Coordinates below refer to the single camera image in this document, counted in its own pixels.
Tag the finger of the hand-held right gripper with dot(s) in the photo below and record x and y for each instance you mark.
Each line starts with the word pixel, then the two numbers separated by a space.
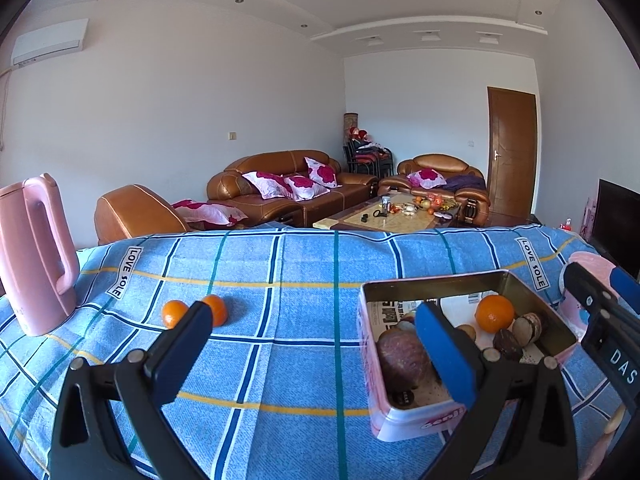
pixel 622 287
pixel 585 295

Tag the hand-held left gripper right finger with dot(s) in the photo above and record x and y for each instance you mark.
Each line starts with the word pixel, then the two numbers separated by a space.
pixel 447 355

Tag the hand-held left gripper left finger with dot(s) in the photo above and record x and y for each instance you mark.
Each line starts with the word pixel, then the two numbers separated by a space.
pixel 182 355

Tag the dark round chocolate cake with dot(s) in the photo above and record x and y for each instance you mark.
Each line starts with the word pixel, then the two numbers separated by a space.
pixel 402 360

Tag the layered cake roll white end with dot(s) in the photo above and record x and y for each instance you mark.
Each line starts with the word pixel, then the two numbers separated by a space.
pixel 397 324

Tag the orange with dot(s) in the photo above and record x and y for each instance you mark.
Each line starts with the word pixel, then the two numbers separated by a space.
pixel 174 314
pixel 495 313
pixel 220 310

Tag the small layered cake piece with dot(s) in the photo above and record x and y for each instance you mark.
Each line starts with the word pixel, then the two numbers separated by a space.
pixel 527 330

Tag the pink tin box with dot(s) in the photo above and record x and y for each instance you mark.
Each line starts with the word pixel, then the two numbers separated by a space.
pixel 415 417

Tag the person's right hand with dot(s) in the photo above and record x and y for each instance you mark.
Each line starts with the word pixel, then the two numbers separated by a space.
pixel 607 452

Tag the pink printed tin lid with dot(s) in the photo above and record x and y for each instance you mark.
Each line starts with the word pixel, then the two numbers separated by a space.
pixel 575 310

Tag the printed paper sheet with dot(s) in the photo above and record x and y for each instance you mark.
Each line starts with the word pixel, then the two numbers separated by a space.
pixel 450 310

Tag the small dark chocolate cake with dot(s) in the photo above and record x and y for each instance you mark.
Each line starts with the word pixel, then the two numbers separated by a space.
pixel 507 344

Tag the black television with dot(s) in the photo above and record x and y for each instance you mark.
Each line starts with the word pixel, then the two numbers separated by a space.
pixel 617 220

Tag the blue plaid blanket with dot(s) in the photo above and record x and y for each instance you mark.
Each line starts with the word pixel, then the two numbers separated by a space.
pixel 300 360

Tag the brown leather armchair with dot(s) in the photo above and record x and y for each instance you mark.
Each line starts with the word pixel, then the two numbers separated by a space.
pixel 135 215
pixel 440 165

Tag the brown wooden door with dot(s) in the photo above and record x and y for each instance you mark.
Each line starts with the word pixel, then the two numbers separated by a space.
pixel 512 155

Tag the metal cup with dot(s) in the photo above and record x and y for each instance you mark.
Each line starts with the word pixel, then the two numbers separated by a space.
pixel 386 205

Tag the purple cloth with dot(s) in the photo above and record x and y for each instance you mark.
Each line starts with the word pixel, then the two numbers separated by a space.
pixel 465 182

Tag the wooden coffee table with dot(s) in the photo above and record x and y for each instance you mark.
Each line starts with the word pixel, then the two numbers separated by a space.
pixel 350 219

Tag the brown leather sofa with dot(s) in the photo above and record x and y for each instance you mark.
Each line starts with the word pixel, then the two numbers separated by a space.
pixel 280 210

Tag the pink electric kettle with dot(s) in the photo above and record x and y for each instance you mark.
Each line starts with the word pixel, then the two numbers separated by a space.
pixel 35 260

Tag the white pink floral pillow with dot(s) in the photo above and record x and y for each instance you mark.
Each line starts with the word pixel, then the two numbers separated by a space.
pixel 306 188
pixel 267 185
pixel 426 178
pixel 324 172

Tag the stack of dark chairs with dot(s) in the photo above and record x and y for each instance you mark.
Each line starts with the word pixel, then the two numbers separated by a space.
pixel 367 157

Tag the red flower decoration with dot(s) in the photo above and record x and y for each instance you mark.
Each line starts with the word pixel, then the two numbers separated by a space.
pixel 359 134

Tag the white air conditioner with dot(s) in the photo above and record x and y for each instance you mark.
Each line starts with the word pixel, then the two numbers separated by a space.
pixel 50 42

